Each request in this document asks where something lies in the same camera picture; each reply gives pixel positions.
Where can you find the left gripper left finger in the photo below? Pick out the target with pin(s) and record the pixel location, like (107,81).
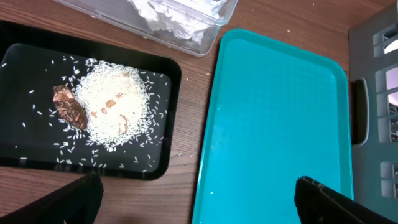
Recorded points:
(77,202)

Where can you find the pile of white rice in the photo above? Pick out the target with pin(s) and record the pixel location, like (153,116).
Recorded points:
(116,103)

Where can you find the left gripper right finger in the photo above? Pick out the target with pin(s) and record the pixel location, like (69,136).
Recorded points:
(318,204)

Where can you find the brown food scrap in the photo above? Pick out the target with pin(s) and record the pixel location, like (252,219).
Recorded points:
(68,108)

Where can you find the black tray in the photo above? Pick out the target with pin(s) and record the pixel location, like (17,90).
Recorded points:
(33,62)

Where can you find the grey dish rack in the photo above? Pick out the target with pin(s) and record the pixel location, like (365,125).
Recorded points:
(374,140)

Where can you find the white napkin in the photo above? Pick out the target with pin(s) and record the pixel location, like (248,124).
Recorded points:
(161,15)

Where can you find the clear plastic bin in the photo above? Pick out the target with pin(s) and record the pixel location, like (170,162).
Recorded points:
(121,13)

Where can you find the teal plastic tray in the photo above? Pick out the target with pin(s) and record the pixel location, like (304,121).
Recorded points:
(276,113)

